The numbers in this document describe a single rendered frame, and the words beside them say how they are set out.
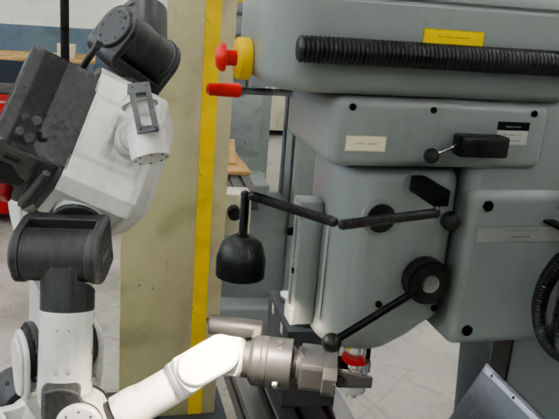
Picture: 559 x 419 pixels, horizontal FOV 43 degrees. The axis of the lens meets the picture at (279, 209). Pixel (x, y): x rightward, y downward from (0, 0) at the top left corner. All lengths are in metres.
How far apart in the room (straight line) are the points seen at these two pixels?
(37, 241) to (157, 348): 1.95
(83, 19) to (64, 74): 8.72
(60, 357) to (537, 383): 0.87
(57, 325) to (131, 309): 1.82
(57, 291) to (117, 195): 0.19
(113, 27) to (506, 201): 0.76
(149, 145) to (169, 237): 1.75
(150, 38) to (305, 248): 0.52
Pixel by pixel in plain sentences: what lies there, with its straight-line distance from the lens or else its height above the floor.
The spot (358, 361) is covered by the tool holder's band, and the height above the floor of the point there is 1.27.
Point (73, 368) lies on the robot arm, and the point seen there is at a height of 1.24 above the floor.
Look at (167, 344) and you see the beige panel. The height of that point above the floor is 0.38.
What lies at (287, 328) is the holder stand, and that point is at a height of 1.17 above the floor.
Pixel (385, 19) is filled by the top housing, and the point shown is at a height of 1.83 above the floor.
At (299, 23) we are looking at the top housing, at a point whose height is 1.82.
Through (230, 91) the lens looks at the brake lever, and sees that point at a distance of 1.15.
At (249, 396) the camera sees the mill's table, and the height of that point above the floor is 0.98.
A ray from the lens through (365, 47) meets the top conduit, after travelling 0.93.
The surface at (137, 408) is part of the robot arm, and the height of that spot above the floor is 1.17.
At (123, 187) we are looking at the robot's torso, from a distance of 1.28.
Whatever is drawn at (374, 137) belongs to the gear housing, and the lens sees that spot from 1.00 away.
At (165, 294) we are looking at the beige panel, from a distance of 3.03.
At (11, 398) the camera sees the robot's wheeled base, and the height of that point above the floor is 0.74.
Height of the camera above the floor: 1.86
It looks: 17 degrees down
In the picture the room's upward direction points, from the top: 5 degrees clockwise
